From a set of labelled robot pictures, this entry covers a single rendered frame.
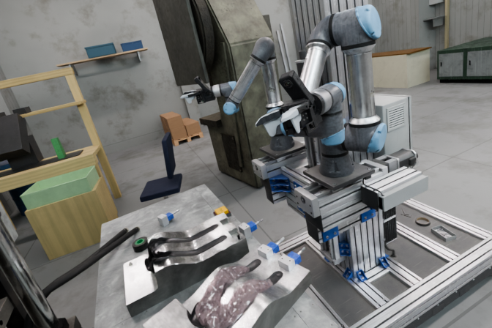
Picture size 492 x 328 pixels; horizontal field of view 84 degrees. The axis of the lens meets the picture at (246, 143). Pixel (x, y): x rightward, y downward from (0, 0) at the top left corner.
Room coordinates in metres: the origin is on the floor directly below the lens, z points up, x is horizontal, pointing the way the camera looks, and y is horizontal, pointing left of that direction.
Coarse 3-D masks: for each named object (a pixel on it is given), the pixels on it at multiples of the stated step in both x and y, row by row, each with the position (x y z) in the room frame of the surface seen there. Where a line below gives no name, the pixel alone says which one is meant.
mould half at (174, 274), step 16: (208, 224) 1.15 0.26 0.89; (208, 240) 1.03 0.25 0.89; (224, 240) 1.00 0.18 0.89; (240, 240) 0.97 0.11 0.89; (144, 256) 1.05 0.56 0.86; (176, 256) 0.92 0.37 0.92; (192, 256) 0.94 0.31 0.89; (208, 256) 0.93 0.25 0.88; (224, 256) 0.94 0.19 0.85; (240, 256) 0.97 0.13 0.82; (128, 272) 0.97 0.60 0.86; (144, 272) 0.95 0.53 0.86; (160, 272) 0.85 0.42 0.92; (176, 272) 0.87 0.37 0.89; (192, 272) 0.89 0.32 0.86; (208, 272) 0.91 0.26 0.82; (128, 288) 0.87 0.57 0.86; (144, 288) 0.85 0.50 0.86; (160, 288) 0.84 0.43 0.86; (176, 288) 0.86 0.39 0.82; (128, 304) 0.80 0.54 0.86; (144, 304) 0.81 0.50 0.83
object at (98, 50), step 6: (84, 48) 6.34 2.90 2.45; (90, 48) 6.39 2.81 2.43; (96, 48) 6.42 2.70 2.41; (102, 48) 6.46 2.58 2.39; (108, 48) 6.50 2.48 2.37; (114, 48) 6.54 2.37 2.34; (90, 54) 6.37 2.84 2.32; (96, 54) 6.41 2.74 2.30; (102, 54) 6.45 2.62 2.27; (108, 54) 6.49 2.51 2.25
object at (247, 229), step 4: (260, 220) 1.17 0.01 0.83; (240, 224) 1.14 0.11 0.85; (244, 224) 1.14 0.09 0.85; (248, 224) 1.15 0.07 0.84; (252, 224) 1.14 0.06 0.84; (256, 224) 1.15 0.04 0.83; (240, 228) 1.12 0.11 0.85; (244, 228) 1.10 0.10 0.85; (248, 228) 1.11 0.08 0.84; (252, 228) 1.12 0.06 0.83; (256, 228) 1.13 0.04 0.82; (240, 232) 1.13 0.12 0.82; (244, 232) 1.10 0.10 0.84; (248, 232) 1.10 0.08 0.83; (248, 236) 1.10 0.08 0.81
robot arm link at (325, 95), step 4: (312, 92) 0.77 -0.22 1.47; (316, 92) 0.76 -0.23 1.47; (320, 92) 0.76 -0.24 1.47; (324, 92) 0.77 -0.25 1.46; (328, 92) 0.78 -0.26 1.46; (324, 96) 0.76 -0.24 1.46; (328, 96) 0.76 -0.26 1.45; (324, 100) 0.75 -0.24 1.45; (328, 100) 0.76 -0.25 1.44; (324, 104) 0.75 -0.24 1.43; (328, 104) 0.76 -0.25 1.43; (324, 108) 0.75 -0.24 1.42; (328, 108) 0.76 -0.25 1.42; (324, 112) 0.76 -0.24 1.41
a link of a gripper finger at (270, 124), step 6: (270, 114) 0.68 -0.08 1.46; (276, 114) 0.68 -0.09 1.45; (258, 120) 0.66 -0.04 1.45; (264, 120) 0.67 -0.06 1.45; (270, 120) 0.68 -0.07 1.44; (276, 120) 0.69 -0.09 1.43; (264, 126) 0.67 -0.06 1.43; (270, 126) 0.68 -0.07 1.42; (276, 126) 0.69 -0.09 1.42; (270, 132) 0.68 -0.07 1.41
